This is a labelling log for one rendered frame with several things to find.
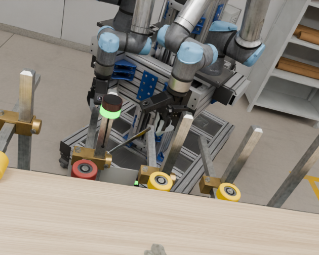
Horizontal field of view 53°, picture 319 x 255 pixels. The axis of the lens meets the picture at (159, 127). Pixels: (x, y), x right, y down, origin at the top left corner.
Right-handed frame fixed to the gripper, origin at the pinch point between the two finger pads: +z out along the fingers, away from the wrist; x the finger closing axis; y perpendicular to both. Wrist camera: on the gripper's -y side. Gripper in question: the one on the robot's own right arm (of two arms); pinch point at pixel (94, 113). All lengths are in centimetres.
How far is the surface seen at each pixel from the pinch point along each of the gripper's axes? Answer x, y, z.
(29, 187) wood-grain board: 14, -52, -9
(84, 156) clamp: 0.7, -32.6, -5.6
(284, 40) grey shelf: -166, 176, 0
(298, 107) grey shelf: -231, 186, 73
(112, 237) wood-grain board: -10, -64, -9
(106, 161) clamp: -6.7, -32.4, -4.6
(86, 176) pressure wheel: -0.8, -45.0, -9.5
